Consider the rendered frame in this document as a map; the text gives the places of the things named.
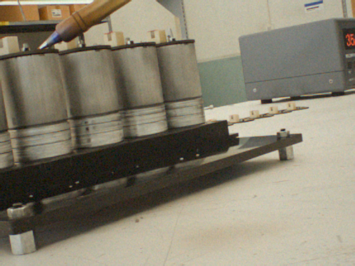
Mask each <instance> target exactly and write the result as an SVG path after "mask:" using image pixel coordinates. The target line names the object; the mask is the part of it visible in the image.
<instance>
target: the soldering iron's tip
mask: <svg viewBox="0 0 355 266"><path fill-rule="evenodd" d="M60 42H63V40H62V39H61V37H60V36H59V35H58V34H57V32H56V31H55V32H54V33H53V34H52V35H51V37H50V38H49V39H47V40H46V41H45V42H44V43H43V44H42V46H41V47H40V49H46V48H48V47H51V46H53V45H55V44H58V43H60Z"/></svg>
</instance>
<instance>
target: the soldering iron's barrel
mask: <svg viewBox="0 0 355 266"><path fill-rule="evenodd" d="M130 1H132V0H94V1H92V2H91V3H89V4H88V5H86V6H85V7H83V8H82V9H80V10H78V11H75V12H73V13H72V15H70V16H69V17H68V18H67V19H65V20H64V21H62V22H61V23H59V24H58V25H57V26H56V32H57V34H58V35H59V36H60V37H61V39H62V40H63V41H64V42H70V41H72V40H74V39H75V38H76V37H77V36H79V35H81V34H82V33H83V32H87V31H88V30H89V29H90V28H91V27H93V26H94V25H96V24H97V23H99V22H100V21H102V20H103V19H105V18H106V17H107V16H109V15H111V14H113V13H115V12H116V11H117V10H119V9H120V8H121V7H123V6H124V5H126V4H127V3H129V2H130Z"/></svg>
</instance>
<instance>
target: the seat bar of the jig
mask: <svg viewBox="0 0 355 266"><path fill-rule="evenodd" d="M227 140H229V130H228V122H227V120H217V121H209V122H205V124H203V125H197V126H194V127H187V128H182V129H174V130H168V133H165V134H160V135H157V136H150V137H143V138H138V139H129V140H124V143H120V144H115V145H111V146H105V147H102V148H94V149H87V150H81V151H73V153H74V154H73V155H69V156H63V157H59V158H54V159H50V160H44V161H37V162H32V163H22V164H14V165H15V167H13V168H10V169H7V170H3V171H0V201H6V200H10V199H13V198H16V197H19V196H23V195H25V194H31V193H36V192H38V191H42V190H45V189H49V188H51V187H56V186H62V185H64V184H68V183H71V182H75V181H79V180H81V179H86V178H88V177H94V176H97V175H101V174H106V173H108V172H113V171H115V170H119V169H122V168H126V167H130V166H133V165H139V164H142V163H146V162H150V161H153V160H158V159H160V158H164V157H166V156H171V155H175V154H178V153H182V152H184V151H189V150H191V149H196V148H200V147H203V146H206V145H210V144H216V143H220V142H223V141H227Z"/></svg>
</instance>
